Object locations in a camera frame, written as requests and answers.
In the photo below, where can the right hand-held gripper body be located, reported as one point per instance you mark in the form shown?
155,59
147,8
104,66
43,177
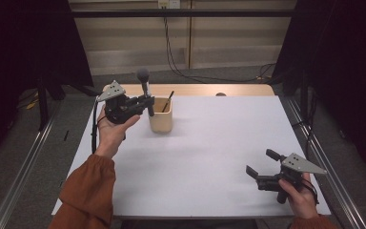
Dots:
298,163

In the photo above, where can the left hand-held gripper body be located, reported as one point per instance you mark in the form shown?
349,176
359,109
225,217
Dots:
112,91

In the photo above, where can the large black makeup brush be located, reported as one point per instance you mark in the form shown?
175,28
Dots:
143,75

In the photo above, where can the beige square cup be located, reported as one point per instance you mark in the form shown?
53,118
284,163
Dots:
162,124

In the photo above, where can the thin black makeup brush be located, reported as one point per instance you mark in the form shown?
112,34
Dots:
170,95

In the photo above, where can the person's right hand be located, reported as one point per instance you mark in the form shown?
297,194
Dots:
303,203

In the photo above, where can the person's left hand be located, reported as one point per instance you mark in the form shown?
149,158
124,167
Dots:
111,136

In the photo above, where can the white table sheet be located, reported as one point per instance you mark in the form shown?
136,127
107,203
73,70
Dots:
203,159

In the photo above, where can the small black stick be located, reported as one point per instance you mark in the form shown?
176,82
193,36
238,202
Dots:
66,135

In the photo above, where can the black metal stand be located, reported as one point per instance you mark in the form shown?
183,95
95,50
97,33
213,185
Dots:
43,105
304,95

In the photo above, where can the black curtain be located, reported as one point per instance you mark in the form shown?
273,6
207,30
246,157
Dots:
19,47
346,63

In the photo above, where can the black horizontal bar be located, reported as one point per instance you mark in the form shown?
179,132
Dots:
203,13

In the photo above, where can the aluminium rail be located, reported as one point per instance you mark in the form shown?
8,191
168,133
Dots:
330,191
22,171

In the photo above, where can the white wall socket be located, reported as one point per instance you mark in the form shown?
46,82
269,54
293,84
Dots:
169,3

